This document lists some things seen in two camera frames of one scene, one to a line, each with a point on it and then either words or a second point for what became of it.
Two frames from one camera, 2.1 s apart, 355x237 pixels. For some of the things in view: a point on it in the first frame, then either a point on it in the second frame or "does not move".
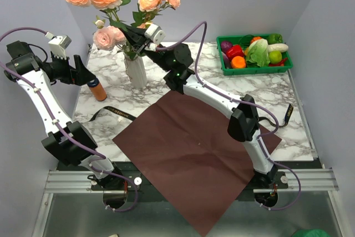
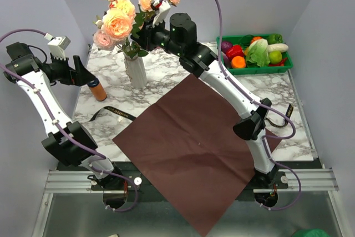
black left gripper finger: [88, 76] does not move
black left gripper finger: [82, 71] does not move
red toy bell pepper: [234, 50] does not move
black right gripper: [133, 35] → [145, 39]
